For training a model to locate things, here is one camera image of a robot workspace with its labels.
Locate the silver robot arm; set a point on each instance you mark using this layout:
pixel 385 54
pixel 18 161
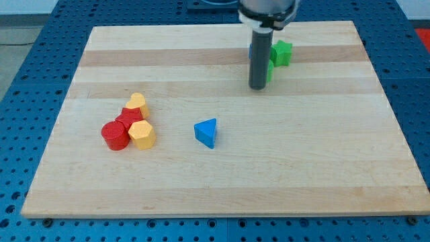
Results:
pixel 265 16

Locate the blue triangle block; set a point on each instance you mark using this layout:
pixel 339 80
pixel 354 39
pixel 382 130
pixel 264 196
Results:
pixel 205 132

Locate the yellow hexagon block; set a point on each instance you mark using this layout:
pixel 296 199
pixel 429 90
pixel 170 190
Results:
pixel 142 135

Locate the green round block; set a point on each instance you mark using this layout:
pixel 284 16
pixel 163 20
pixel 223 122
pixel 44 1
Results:
pixel 270 71

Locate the yellow heart block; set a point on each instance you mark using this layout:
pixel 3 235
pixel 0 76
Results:
pixel 137 100

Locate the red star block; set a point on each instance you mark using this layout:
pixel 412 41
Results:
pixel 129 116

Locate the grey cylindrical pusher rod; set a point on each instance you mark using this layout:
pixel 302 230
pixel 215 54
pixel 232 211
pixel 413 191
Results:
pixel 260 56

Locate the green star block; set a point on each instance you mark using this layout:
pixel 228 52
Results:
pixel 281 53

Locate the red cylinder block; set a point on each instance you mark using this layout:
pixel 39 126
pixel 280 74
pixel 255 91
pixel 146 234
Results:
pixel 115 135

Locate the wooden board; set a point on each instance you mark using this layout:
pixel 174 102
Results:
pixel 320 140

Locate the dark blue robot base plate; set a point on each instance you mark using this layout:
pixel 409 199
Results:
pixel 195 6

